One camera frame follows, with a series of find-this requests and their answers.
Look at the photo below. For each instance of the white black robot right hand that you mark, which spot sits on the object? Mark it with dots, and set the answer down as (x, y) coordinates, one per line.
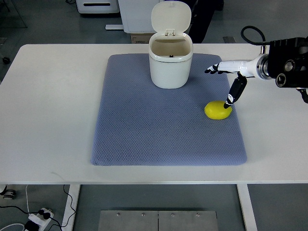
(243, 69)

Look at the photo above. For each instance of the yellow lemon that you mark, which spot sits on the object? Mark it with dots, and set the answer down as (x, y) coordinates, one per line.
(215, 110)

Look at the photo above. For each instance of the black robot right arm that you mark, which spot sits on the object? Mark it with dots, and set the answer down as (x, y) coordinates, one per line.
(287, 64)

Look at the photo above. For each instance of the white trash bin with lid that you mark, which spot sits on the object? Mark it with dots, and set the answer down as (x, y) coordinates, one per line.
(170, 48)

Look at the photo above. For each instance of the cardboard box behind table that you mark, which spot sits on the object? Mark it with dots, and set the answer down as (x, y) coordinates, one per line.
(140, 38)

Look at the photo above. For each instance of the white cabinet behind table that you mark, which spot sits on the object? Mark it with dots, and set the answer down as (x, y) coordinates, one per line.
(135, 16)

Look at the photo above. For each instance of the right white table leg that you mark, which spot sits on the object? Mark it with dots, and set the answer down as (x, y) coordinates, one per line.
(246, 207)

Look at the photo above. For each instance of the white appliance top left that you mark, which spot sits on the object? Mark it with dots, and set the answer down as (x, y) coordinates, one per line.
(97, 6)

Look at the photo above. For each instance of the metal floor plate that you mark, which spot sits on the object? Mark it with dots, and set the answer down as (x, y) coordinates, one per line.
(142, 220)

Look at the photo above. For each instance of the black caster wheel left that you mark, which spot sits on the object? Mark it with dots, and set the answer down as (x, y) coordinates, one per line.
(6, 60)

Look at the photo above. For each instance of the white power strip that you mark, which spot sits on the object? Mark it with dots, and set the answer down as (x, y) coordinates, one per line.
(39, 221)

